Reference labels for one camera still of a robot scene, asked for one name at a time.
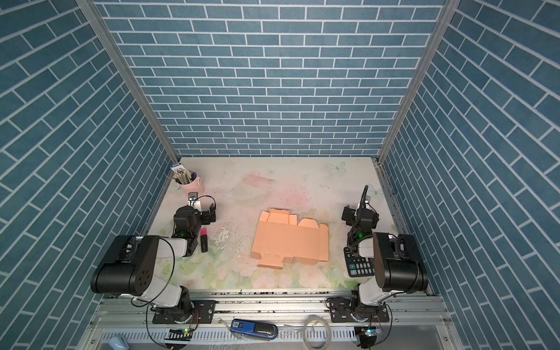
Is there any pink paper box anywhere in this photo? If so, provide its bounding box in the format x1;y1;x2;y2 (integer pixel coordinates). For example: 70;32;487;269
251;209;330;269

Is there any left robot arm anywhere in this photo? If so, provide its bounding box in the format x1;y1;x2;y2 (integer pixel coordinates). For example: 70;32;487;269
90;204;216;325

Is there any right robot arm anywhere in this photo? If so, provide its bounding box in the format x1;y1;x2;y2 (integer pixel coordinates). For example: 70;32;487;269
330;202;429;322

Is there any pink black marker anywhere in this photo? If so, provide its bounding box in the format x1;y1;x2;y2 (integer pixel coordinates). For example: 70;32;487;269
200;227;209;253

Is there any pink pen cup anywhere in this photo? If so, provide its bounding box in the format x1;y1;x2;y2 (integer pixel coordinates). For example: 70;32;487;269
177;172;205;196

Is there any black calculator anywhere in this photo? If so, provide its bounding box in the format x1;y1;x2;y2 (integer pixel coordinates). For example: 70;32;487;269
344;247;375;278

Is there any blue handheld device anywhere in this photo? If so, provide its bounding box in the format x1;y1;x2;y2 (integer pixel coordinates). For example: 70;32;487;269
230;319;279;340

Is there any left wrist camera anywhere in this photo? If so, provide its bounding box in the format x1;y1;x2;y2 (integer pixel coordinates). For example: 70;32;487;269
188;192;202;211

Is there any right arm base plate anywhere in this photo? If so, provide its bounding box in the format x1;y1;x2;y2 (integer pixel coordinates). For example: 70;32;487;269
325;297;390;323

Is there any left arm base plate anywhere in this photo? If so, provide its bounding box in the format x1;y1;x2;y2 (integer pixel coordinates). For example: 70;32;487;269
153;300;217;325

